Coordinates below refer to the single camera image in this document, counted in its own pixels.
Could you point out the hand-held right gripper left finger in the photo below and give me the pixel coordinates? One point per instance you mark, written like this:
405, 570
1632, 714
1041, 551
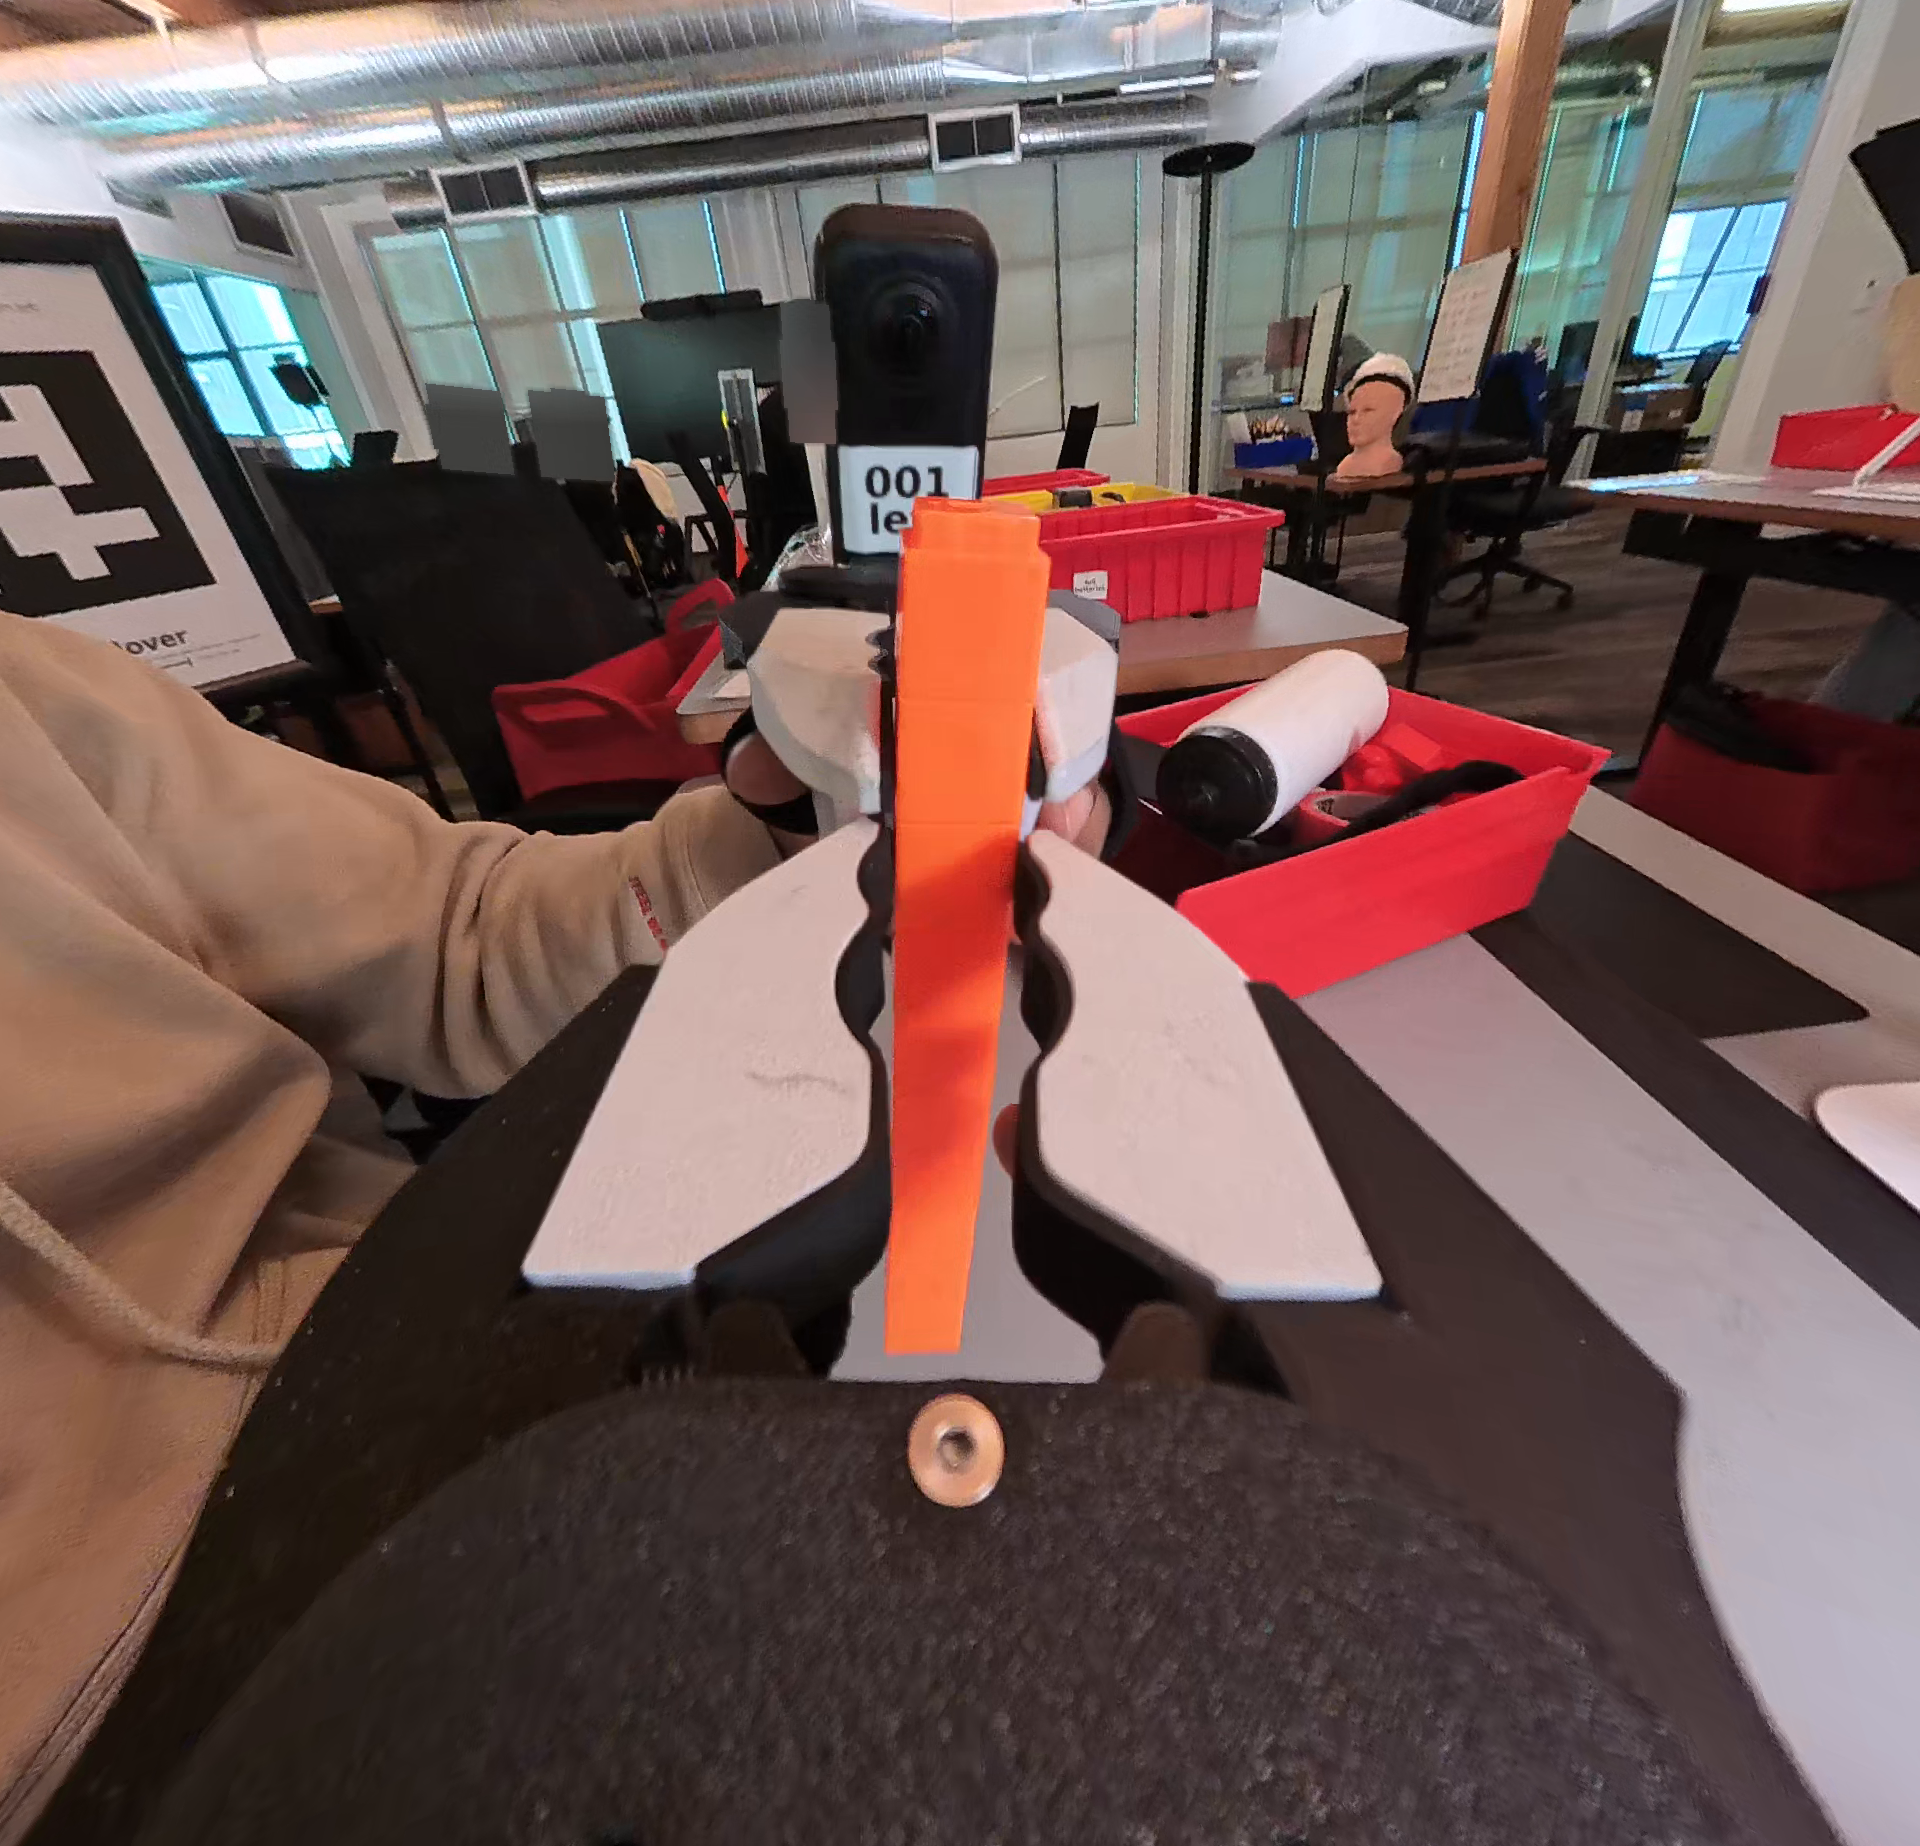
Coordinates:
705, 1112

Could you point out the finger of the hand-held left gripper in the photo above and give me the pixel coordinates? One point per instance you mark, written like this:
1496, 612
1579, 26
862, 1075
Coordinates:
825, 707
1071, 707

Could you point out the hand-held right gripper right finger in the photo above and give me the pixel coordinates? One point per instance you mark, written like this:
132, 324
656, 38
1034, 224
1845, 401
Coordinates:
1185, 1126

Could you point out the orange block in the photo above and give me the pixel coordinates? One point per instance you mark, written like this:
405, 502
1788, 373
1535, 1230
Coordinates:
952, 826

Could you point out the white water bottle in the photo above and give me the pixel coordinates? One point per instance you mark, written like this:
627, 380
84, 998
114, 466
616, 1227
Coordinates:
1291, 736

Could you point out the red divided plastic bin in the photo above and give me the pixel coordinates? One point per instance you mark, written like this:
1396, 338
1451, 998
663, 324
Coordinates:
1396, 887

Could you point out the person's left forearm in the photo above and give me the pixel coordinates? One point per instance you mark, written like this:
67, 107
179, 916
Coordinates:
495, 916

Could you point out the person's left hand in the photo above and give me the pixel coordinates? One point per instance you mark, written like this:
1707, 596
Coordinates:
751, 774

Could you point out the large red tote bin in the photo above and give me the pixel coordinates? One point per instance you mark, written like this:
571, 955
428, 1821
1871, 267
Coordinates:
1171, 556

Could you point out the yellow plastic bin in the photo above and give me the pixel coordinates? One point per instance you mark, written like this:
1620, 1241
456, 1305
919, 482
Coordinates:
1080, 496

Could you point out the small red bin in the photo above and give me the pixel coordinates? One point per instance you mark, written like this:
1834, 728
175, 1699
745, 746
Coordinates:
1837, 441
1050, 482

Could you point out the large black monitor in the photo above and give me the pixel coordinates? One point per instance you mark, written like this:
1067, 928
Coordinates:
691, 377

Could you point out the black floor lamp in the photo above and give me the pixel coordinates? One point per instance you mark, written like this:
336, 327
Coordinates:
1204, 317

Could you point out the small blue bin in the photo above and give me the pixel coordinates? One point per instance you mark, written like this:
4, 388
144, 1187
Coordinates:
1270, 453

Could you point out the black high-back chair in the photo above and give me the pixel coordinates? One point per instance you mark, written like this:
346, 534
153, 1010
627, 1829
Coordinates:
451, 602

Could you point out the wooden top desk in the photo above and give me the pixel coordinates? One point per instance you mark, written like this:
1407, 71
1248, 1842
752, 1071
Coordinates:
1411, 475
1726, 504

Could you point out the mannequin head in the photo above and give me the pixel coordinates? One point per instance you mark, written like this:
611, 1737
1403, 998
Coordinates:
1376, 414

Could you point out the whiteboard on stand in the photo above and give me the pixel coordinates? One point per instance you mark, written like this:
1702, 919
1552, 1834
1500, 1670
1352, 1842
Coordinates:
1466, 324
1322, 350

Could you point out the black office chair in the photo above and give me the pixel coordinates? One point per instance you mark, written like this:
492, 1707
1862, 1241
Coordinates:
1507, 496

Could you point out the framed marker poster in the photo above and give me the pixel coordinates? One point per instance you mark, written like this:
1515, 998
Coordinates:
105, 496

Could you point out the small white board stand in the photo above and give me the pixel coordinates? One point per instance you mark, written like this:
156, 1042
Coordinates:
1890, 466

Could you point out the small wooden board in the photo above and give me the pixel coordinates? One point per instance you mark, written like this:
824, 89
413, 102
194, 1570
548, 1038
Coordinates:
1905, 340

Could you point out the black rectangular panel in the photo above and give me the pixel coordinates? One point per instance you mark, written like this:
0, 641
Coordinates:
1893, 196

